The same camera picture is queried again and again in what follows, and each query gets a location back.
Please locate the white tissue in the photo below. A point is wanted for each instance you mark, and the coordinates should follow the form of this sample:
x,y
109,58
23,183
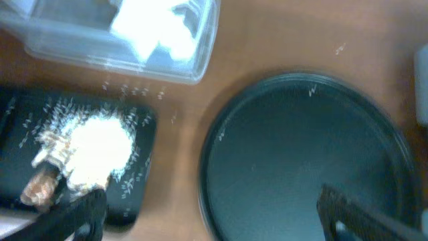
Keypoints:
x,y
150,24

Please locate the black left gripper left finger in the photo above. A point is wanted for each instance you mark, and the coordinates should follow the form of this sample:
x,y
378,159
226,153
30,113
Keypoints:
x,y
83,218

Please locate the black rectangular tray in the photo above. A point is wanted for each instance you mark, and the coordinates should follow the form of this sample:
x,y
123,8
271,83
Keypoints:
x,y
26,113

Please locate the clear plastic waste bin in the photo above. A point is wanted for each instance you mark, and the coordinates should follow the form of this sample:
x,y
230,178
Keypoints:
x,y
78,32

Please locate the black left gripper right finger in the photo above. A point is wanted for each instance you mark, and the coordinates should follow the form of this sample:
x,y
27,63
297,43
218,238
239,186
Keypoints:
x,y
366,223

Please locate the food scraps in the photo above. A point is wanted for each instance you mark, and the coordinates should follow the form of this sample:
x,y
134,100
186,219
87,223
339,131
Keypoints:
x,y
87,152

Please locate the round black serving tray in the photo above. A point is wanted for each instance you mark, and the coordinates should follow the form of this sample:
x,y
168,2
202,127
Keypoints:
x,y
274,145

